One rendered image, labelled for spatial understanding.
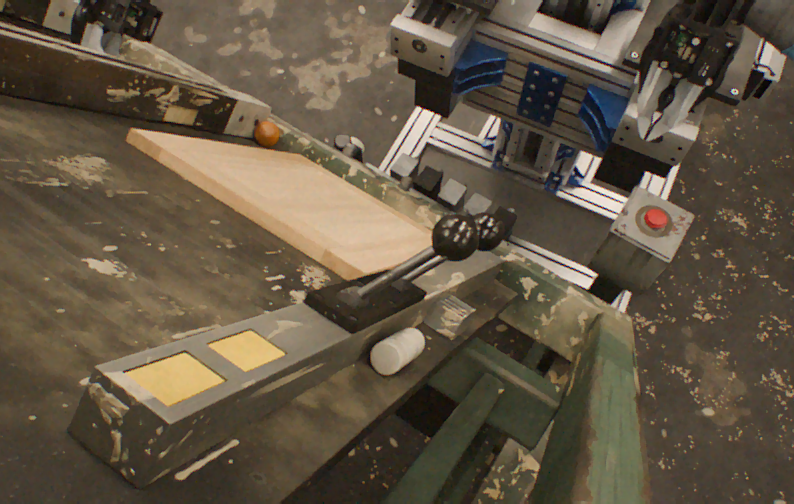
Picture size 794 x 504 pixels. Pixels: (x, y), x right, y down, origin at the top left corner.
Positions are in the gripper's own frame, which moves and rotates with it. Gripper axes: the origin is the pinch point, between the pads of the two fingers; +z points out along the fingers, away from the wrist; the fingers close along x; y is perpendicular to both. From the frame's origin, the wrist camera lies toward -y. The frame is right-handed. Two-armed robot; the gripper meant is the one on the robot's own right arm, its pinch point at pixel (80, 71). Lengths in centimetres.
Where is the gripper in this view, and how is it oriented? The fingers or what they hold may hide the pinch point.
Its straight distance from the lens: 115.5
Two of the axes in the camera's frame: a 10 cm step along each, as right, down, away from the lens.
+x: 3.2, -0.7, 9.5
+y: 8.3, 5.0, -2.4
